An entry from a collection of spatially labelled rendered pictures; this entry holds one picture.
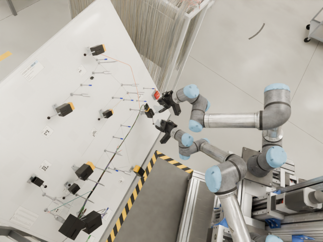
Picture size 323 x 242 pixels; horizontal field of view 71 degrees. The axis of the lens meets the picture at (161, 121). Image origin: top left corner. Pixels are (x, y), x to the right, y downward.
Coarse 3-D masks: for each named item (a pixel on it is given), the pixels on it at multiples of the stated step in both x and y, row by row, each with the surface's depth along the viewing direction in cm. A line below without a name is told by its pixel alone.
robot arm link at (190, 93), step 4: (192, 84) 121; (184, 88) 122; (188, 88) 119; (192, 88) 119; (196, 88) 121; (176, 92) 127; (180, 92) 124; (184, 92) 121; (188, 92) 119; (192, 92) 119; (196, 92) 120; (176, 96) 126; (180, 96) 124; (184, 96) 122; (188, 96) 120; (192, 96) 119; (196, 96) 120; (180, 100) 126; (184, 100) 125; (188, 100) 124; (192, 100) 123
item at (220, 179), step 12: (216, 168) 110; (228, 168) 110; (216, 180) 106; (228, 180) 108; (216, 192) 110; (228, 192) 107; (228, 204) 108; (228, 216) 109; (240, 216) 108; (240, 228) 107; (240, 240) 107; (252, 240) 110
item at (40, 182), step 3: (33, 174) 104; (30, 177) 103; (33, 177) 104; (36, 177) 100; (30, 180) 102; (33, 180) 100; (36, 180) 99; (39, 180) 100; (42, 180) 101; (30, 183) 103; (36, 183) 99; (39, 183) 101; (42, 183) 101; (39, 186) 100; (45, 186) 104
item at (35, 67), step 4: (36, 60) 100; (32, 64) 99; (36, 64) 100; (40, 64) 101; (28, 68) 97; (32, 68) 99; (36, 68) 100; (40, 68) 102; (24, 72) 96; (28, 72) 98; (32, 72) 99; (36, 72) 100; (24, 76) 96; (28, 76) 98; (32, 76) 99; (28, 80) 98
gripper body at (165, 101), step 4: (164, 92) 139; (168, 92) 134; (172, 92) 132; (164, 96) 135; (168, 96) 134; (160, 100) 137; (164, 100) 135; (168, 100) 135; (172, 100) 130; (160, 104) 139; (164, 104) 137; (168, 104) 136; (168, 108) 137
